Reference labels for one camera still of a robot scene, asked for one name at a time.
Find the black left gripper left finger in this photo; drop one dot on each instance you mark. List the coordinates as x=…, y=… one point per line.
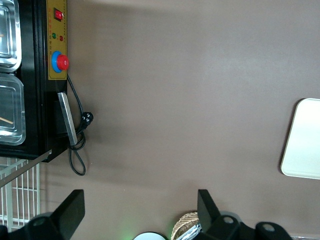
x=71, y=212

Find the red emergency button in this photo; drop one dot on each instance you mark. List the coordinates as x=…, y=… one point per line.
x=61, y=62

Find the yellow control panel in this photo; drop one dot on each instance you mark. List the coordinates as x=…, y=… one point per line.
x=57, y=30

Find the silver machine lever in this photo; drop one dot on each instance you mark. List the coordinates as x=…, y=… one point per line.
x=25, y=167

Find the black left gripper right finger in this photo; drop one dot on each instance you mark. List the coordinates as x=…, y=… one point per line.
x=206, y=210

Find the steel food container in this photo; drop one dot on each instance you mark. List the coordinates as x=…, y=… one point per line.
x=11, y=110
x=8, y=32

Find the beige plastic tray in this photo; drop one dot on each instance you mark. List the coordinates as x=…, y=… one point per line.
x=303, y=140

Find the red rocker switch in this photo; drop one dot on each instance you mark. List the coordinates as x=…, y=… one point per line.
x=59, y=14

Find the black sealing machine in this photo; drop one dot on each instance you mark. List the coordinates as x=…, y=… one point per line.
x=32, y=100

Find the thin wooden stick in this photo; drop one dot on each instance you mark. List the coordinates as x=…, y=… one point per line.
x=6, y=120

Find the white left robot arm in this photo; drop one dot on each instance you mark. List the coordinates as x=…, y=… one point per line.
x=150, y=236

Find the stack of foil trays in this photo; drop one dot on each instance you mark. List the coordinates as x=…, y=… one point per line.
x=191, y=232

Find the light wicker basket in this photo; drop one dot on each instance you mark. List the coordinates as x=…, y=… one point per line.
x=182, y=221

